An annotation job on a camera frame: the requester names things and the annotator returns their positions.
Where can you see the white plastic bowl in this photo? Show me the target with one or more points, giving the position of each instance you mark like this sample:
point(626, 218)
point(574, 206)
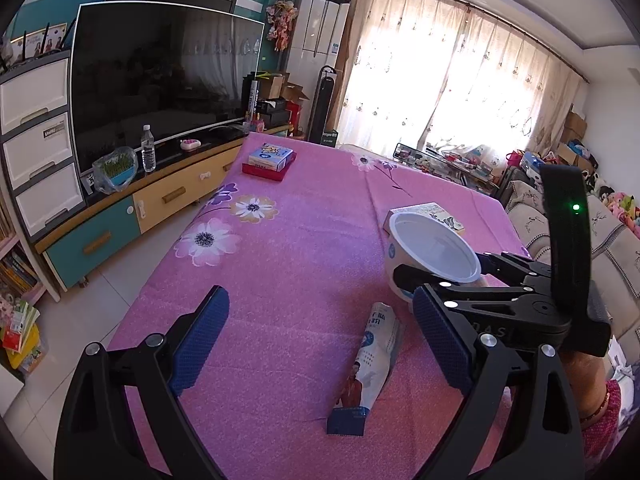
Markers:
point(430, 250)

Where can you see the pink floral tablecloth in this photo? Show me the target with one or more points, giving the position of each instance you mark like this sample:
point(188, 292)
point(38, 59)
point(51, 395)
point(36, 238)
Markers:
point(300, 260)

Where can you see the sheer embroidered curtain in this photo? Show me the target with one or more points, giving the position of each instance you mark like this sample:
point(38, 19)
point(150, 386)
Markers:
point(450, 60)

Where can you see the teal yellow tv cabinet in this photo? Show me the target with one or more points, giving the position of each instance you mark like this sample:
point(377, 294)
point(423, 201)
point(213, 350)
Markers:
point(100, 240)

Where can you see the small pink dish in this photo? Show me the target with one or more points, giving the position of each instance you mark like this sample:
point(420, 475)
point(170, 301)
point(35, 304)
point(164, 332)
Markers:
point(190, 144)

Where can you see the beige covered sofa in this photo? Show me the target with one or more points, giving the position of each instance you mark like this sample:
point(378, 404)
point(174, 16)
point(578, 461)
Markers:
point(530, 220)

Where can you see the tall black white box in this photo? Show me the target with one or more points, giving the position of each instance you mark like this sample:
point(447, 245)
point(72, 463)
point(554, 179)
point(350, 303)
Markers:
point(251, 102)

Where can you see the small blue box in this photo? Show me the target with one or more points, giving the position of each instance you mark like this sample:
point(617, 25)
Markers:
point(270, 155)

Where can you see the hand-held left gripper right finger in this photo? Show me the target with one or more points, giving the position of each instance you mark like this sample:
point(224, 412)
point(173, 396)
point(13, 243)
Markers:
point(440, 335)

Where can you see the white blue tube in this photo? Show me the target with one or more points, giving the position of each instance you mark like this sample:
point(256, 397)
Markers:
point(370, 360)

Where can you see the flat red box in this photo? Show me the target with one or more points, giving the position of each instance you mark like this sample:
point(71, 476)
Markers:
point(265, 175)

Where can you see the stack of cardboard boxes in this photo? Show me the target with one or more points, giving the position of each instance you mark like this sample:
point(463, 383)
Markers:
point(572, 130)

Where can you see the large black television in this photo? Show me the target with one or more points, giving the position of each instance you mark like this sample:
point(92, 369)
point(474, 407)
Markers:
point(165, 75)

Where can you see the white plastic drawer unit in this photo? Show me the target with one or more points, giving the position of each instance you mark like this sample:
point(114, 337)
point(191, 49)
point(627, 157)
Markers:
point(35, 135)

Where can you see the white standing air conditioner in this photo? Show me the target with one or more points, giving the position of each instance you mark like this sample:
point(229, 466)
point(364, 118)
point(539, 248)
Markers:
point(315, 35)

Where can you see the row of books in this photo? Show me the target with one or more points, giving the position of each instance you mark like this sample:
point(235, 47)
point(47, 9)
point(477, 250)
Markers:
point(17, 275)

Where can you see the open cardboard box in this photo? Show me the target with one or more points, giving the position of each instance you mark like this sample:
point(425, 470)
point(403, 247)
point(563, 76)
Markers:
point(295, 92)

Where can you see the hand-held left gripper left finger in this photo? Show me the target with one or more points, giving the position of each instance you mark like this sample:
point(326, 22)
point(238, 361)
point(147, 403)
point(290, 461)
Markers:
point(202, 340)

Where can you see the clear water bottle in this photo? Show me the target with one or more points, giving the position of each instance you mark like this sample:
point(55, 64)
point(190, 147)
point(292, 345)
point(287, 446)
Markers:
point(148, 152)

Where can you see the pink artificial flowers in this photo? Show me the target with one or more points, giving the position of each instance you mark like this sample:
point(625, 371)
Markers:
point(282, 20)

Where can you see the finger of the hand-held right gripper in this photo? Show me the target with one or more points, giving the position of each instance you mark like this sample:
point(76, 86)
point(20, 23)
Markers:
point(500, 307)
point(505, 265)

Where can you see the green filled plastic bag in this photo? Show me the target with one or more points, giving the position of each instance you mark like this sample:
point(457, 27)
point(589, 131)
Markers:
point(115, 170)

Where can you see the black tower fan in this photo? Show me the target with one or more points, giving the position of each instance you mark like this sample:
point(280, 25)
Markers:
point(322, 105)

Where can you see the pile of colourful packets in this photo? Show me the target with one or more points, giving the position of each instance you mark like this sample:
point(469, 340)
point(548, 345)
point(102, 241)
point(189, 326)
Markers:
point(20, 335)

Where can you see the beige cardboard box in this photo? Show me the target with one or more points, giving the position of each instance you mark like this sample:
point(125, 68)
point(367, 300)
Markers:
point(452, 224)

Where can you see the dark green box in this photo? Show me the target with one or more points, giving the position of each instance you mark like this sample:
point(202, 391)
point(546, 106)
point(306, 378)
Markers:
point(329, 138)

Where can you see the cluttered glass coffee table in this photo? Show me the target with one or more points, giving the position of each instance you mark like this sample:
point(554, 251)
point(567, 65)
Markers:
point(450, 165)

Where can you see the framed photo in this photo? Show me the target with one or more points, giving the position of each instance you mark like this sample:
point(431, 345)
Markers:
point(37, 42)

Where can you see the person's right forearm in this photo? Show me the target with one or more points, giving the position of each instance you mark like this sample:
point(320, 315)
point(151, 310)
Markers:
point(585, 375)

